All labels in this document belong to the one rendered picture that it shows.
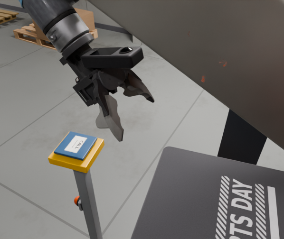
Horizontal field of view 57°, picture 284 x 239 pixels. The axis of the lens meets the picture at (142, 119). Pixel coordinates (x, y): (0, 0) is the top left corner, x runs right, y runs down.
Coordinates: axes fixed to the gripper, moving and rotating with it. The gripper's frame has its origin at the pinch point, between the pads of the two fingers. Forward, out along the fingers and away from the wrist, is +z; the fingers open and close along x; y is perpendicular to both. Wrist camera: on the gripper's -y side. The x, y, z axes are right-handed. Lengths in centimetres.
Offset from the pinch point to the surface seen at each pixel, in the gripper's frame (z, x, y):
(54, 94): -20, -131, 208
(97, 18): -81, -325, 256
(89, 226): 35, -3, 64
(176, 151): 20.5, -17.9, 13.5
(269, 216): 38.9, -7.4, -8.1
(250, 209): 36.0, -7.1, -4.8
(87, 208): 26, -3, 55
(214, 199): 30.3, -6.0, 2.0
